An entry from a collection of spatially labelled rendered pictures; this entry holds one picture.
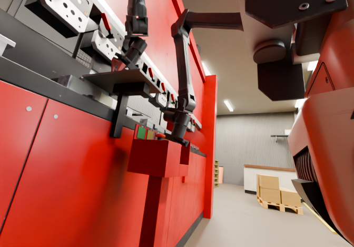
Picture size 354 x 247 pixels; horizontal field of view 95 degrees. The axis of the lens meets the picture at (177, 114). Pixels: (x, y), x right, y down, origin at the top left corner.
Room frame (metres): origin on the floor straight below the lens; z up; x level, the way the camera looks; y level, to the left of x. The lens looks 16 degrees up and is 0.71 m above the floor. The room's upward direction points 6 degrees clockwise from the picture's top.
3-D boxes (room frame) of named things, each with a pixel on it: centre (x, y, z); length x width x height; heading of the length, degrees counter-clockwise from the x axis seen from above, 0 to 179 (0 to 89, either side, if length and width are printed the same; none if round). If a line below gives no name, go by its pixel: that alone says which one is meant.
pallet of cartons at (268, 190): (4.05, -2.47, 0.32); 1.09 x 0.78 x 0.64; 155
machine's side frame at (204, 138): (2.86, -0.28, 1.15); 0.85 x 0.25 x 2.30; 69
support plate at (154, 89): (0.61, 0.23, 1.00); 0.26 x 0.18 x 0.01; 69
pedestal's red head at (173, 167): (0.68, 0.04, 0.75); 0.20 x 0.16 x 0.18; 152
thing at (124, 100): (0.60, 0.19, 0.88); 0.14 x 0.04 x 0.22; 69
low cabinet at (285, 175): (6.12, -3.79, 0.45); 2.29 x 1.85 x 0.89; 149
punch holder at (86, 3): (0.46, 0.45, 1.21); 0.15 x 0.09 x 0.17; 159
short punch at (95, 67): (0.67, 0.37, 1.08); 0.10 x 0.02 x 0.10; 159
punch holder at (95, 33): (0.64, 0.38, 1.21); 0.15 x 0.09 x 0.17; 159
